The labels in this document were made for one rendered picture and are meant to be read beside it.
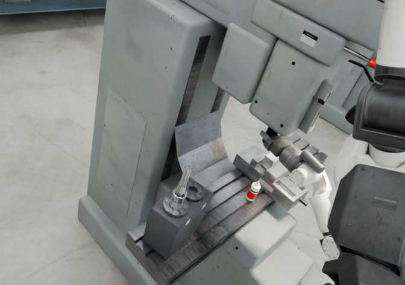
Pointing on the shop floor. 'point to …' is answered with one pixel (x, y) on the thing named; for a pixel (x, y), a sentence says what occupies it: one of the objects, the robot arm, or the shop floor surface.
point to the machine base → (113, 242)
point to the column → (147, 94)
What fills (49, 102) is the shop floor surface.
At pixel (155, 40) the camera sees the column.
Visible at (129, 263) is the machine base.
